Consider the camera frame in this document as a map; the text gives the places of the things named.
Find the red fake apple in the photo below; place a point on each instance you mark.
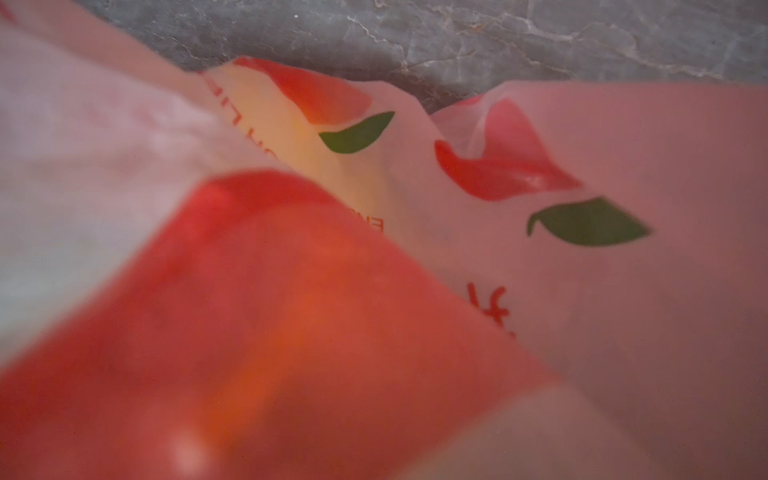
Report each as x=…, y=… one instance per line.
x=264, y=333

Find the pink translucent plastic bag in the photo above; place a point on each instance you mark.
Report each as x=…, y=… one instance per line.
x=615, y=231

